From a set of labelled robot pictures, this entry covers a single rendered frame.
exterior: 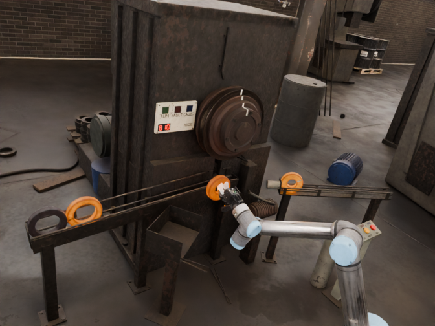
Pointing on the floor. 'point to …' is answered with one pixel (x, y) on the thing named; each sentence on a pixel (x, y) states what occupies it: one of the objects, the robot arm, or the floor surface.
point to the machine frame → (125, 127)
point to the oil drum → (297, 110)
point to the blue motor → (345, 169)
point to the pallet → (82, 128)
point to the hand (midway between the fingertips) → (219, 185)
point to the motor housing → (249, 251)
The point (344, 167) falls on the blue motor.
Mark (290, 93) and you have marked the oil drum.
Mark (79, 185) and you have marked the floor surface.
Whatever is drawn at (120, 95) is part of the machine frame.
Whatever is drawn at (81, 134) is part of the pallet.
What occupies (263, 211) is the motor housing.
